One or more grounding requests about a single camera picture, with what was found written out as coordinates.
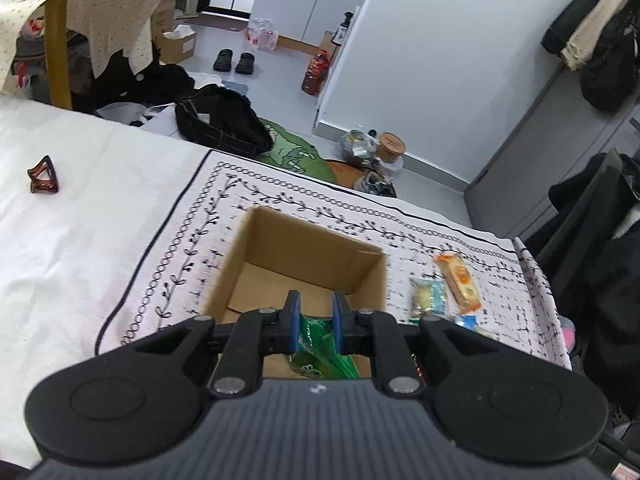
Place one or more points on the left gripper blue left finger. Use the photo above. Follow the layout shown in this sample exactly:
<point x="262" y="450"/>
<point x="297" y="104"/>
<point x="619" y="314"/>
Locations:
<point x="289" y="322"/>

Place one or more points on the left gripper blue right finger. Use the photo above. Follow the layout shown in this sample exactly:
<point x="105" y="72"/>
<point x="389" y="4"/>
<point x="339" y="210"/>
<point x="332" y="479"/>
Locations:
<point x="343" y="323"/>

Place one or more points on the teal yellow snack packet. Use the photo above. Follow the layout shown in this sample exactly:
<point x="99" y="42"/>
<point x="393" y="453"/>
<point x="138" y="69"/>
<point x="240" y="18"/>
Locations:
<point x="428" y="297"/>

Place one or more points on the orange rice cracker packet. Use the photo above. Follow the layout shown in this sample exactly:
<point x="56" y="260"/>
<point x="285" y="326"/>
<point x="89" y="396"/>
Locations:
<point x="459" y="279"/>

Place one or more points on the blue green snack packet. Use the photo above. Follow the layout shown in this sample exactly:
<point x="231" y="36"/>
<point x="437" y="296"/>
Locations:
<point x="467" y="321"/>

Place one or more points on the brown cardboard box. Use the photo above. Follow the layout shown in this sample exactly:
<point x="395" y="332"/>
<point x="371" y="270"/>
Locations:
<point x="272" y="254"/>

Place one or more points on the patterned white bed cloth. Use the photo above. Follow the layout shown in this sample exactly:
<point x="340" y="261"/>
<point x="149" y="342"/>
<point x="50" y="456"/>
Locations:
<point x="231" y="235"/>

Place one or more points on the green frog floor mat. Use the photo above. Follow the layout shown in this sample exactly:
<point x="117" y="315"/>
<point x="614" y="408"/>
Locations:
<point x="295" y="154"/>

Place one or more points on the clear plastic bag of items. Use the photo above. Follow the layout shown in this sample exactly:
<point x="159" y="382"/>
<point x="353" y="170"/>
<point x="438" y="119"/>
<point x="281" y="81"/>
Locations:
<point x="358" y="148"/>

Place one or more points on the brown lidded paper tub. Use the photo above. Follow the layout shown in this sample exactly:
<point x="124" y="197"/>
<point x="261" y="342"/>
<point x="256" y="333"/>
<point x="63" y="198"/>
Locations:
<point x="390" y="147"/>

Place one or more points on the black bag on floor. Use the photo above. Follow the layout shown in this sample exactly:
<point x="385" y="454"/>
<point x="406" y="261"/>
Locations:
<point x="222" y="119"/>

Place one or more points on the red oil bottle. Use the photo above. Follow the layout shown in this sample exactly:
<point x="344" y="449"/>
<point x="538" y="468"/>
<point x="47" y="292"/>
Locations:
<point x="316" y="73"/>

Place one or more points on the white bed sheet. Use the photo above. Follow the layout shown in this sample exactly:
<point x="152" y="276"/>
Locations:
<point x="67" y="257"/>

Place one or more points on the right black slipper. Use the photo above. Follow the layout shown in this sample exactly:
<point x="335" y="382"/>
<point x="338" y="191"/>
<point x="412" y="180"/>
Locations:
<point x="246" y="64"/>

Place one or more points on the black slipper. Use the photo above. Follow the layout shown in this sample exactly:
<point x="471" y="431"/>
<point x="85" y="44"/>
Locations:
<point x="223" y="62"/>
<point x="246" y="64"/>

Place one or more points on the left black slipper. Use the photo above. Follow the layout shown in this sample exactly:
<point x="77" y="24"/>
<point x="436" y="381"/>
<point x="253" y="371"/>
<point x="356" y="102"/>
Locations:
<point x="223" y="62"/>

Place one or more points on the pack of water bottles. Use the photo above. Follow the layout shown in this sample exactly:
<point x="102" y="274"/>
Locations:
<point x="260" y="34"/>

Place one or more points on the brown hair claw clip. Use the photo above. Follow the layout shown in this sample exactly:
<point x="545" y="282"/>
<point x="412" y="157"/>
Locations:
<point x="42" y="177"/>

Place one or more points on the open cardboard box on floor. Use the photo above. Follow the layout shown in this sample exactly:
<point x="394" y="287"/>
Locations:
<point x="177" y="45"/>

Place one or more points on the white kitchen cabinet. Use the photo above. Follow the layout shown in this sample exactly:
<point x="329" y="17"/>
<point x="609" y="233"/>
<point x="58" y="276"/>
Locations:
<point x="310" y="0"/>

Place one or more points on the dotted cream tablecloth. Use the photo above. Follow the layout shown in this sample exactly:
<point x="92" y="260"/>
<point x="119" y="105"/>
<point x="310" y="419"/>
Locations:
<point x="109" y="25"/>

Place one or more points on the hanging dark clothes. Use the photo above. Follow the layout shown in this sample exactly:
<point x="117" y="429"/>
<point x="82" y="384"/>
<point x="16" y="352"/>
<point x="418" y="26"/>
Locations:
<point x="599" y="39"/>

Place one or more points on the yellow leg round table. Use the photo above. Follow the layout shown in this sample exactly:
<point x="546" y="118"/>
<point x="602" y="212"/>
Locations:
<point x="60" y="35"/>

